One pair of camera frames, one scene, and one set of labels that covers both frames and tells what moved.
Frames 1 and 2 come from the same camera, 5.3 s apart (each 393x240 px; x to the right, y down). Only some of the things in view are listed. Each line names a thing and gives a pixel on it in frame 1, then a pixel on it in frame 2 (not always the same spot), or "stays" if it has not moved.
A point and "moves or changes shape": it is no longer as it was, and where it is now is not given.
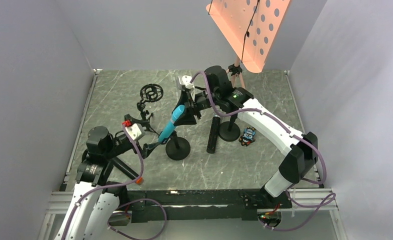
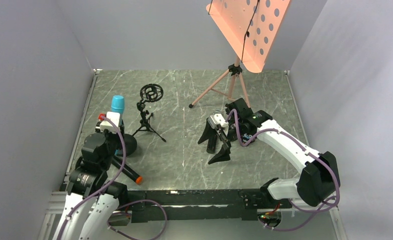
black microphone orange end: x=132 y=173 stays
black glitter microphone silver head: x=213 y=134 stays
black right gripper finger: x=182 y=101 -> x=208 y=132
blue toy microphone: x=177 y=115 -> x=117 y=106
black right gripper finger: x=187 y=118 -> x=223 y=155
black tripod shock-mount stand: x=150 y=93 stays
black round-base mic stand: x=177 y=148 moves or changes shape
